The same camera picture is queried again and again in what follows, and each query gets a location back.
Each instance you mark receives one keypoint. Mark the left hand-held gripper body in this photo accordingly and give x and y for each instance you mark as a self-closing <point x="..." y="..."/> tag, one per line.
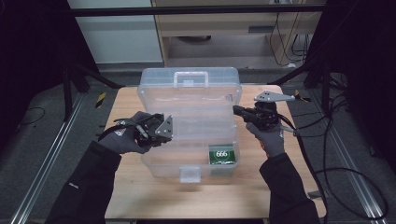
<point x="151" y="133"/>

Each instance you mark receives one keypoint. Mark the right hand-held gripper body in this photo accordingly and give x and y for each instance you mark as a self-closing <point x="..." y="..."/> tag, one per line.
<point x="266" y="115"/>

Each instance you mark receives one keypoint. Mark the small green cardboard box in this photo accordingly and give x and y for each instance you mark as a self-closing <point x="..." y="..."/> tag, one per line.
<point x="221" y="154"/>

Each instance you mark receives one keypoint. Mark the clear plastic storage box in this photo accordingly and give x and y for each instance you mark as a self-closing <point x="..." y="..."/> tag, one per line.
<point x="190" y="105"/>

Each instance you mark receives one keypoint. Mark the person's right hand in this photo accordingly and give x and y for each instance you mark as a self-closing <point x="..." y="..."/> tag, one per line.
<point x="271" y="141"/>

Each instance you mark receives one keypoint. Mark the person's left hand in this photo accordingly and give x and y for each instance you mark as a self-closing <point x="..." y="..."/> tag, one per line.
<point x="123" y="140"/>

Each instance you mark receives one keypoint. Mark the yellow black striped tape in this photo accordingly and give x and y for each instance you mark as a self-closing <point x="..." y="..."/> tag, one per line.
<point x="302" y="97"/>
<point x="100" y="100"/>

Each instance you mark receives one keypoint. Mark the black metal stand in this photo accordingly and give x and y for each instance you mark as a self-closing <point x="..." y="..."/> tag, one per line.
<point x="67" y="93"/>
<point x="325" y="90"/>

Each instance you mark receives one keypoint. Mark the light wooden desk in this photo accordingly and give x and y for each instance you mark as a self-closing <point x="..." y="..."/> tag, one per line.
<point x="218" y="23"/>

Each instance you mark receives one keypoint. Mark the small grey metal piece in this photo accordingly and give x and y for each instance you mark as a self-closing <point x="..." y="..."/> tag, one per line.
<point x="315" y="194"/>

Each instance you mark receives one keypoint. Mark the white cabinet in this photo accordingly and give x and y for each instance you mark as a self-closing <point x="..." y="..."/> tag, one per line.
<point x="118" y="40"/>

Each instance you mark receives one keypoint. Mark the black curtain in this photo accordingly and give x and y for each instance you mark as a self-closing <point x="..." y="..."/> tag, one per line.
<point x="367" y="62"/>
<point x="34" y="56"/>

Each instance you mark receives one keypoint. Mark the aluminium floor rail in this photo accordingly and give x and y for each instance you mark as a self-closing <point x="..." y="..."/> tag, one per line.
<point x="348" y="168"/>
<point x="46" y="161"/>

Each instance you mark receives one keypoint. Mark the black horizontal frame bar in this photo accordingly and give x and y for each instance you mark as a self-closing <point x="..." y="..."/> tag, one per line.
<point x="186" y="11"/>

